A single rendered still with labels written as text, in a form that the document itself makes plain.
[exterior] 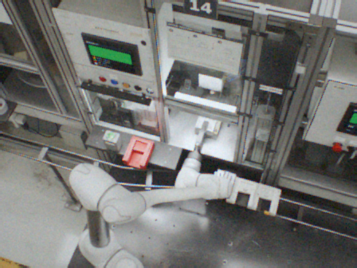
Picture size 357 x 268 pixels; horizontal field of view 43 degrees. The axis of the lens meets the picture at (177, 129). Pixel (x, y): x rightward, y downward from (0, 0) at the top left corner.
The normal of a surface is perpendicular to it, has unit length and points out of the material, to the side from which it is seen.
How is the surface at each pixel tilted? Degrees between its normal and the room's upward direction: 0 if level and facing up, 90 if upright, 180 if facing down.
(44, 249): 0
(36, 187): 0
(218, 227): 0
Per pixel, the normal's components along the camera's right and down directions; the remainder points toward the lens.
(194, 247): -0.04, -0.50
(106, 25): -0.32, 0.83
